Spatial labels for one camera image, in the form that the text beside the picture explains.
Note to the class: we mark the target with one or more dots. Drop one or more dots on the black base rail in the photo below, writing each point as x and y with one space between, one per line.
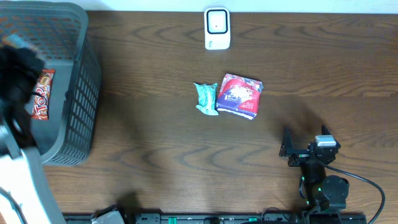
277 218

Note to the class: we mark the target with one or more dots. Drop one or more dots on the pink purple pad pack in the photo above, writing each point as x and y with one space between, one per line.
239 95

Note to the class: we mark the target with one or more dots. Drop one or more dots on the teal snack pack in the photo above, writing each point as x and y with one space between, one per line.
207 98

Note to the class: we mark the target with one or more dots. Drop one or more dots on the orange Top chocolate bar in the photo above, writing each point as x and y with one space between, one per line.
42 92

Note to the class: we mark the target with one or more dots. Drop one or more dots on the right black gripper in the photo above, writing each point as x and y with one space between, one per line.
304 154

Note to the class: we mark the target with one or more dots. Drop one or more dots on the grey plastic mesh basket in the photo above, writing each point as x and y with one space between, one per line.
58 30

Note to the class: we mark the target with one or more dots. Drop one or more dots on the white barcode scanner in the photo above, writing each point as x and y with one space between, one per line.
217 26

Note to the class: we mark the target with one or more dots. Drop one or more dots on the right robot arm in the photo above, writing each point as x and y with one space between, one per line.
325 194

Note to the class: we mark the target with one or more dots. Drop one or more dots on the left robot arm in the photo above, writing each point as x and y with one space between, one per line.
25 193

